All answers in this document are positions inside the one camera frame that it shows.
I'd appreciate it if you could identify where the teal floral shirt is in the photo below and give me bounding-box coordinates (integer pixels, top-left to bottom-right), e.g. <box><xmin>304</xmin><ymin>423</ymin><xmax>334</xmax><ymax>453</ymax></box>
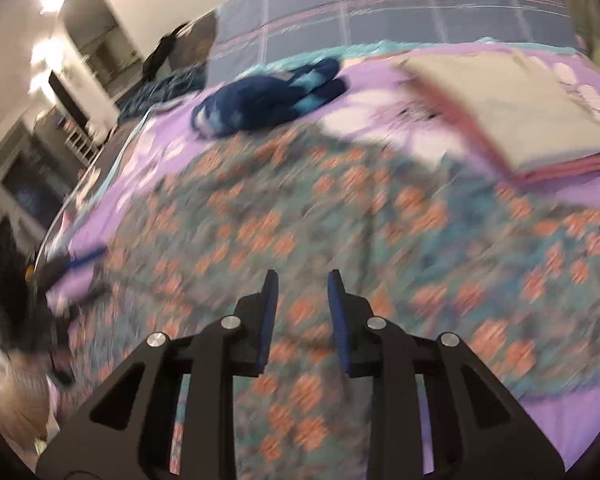
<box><xmin>66</xmin><ymin>125</ymin><xmax>600</xmax><ymax>479</ymax></box>

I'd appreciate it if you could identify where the dark teal knitted blanket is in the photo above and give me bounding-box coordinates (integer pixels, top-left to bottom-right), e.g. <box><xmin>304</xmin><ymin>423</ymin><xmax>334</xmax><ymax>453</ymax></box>
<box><xmin>118</xmin><ymin>64</ymin><xmax>207</xmax><ymax>124</ymax></box>

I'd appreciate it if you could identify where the navy star plush toy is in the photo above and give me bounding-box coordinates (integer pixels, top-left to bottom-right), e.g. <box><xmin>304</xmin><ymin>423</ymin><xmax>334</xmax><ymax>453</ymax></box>
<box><xmin>190</xmin><ymin>58</ymin><xmax>349</xmax><ymax>139</ymax></box>

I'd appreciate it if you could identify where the pink folded garment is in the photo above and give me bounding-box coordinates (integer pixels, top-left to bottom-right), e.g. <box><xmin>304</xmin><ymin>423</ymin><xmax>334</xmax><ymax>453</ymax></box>
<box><xmin>412</xmin><ymin>76</ymin><xmax>600</xmax><ymax>184</ymax></box>

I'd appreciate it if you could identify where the purple floral bedsheet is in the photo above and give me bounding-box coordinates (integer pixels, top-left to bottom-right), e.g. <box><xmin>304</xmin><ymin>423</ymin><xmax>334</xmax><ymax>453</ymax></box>
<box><xmin>54</xmin><ymin>60</ymin><xmax>600</xmax><ymax>465</ymax></box>

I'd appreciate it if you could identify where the beige folded garment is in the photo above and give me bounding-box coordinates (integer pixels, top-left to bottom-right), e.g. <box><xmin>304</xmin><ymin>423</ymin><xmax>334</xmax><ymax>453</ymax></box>
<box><xmin>396</xmin><ymin>51</ymin><xmax>600</xmax><ymax>169</ymax></box>

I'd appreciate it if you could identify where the arched wall mirror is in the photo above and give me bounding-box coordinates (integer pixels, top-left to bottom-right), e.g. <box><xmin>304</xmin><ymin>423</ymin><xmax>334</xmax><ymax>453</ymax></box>
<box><xmin>59</xmin><ymin>0</ymin><xmax>142</xmax><ymax>99</ymax></box>

